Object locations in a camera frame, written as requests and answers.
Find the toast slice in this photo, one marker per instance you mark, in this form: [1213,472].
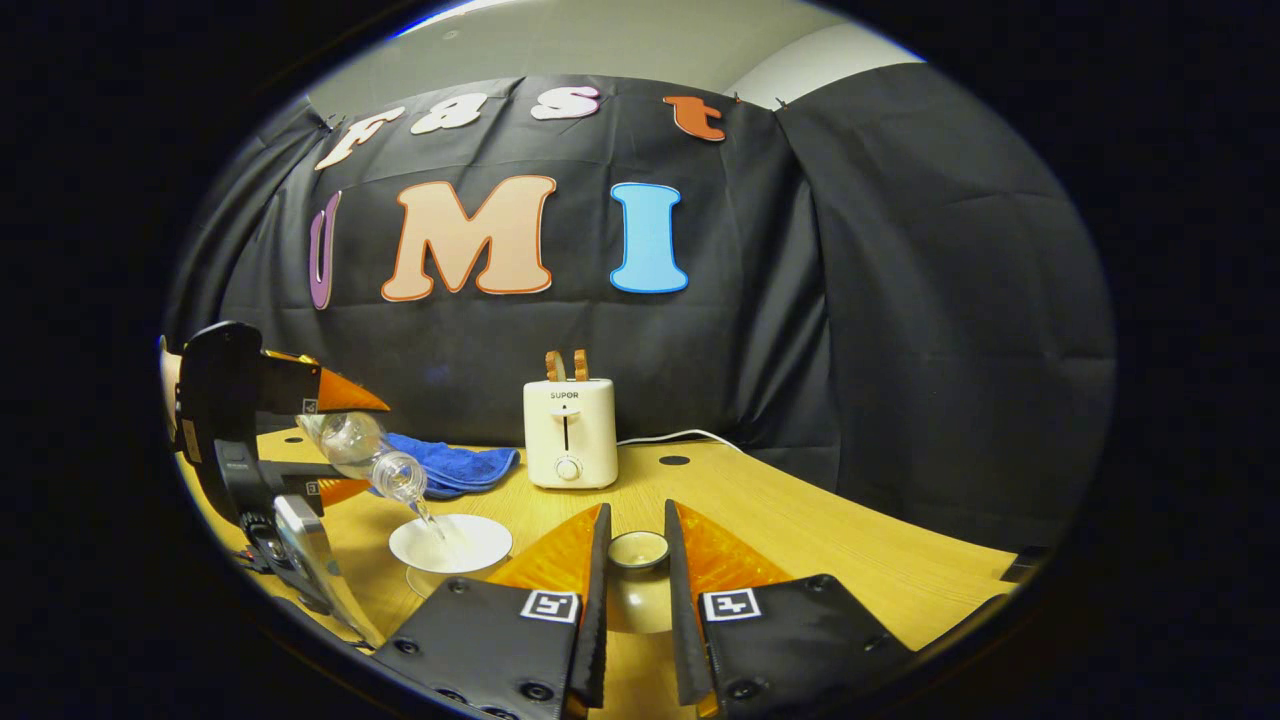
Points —
[555,367]
[581,365]

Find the blue towel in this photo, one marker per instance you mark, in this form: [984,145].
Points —
[470,465]

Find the black backdrop cloth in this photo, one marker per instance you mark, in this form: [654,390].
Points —
[850,350]

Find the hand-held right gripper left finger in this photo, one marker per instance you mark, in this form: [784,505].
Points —
[500,640]

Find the white toaster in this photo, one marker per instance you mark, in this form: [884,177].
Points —
[570,435]

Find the small black box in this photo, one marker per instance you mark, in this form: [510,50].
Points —
[1025,565]

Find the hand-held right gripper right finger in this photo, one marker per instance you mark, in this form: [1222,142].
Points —
[790,640]

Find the clear plastic water bottle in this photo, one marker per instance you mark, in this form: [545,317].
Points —
[355,445]

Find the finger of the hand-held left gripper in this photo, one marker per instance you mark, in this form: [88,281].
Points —
[300,482]
[300,390]

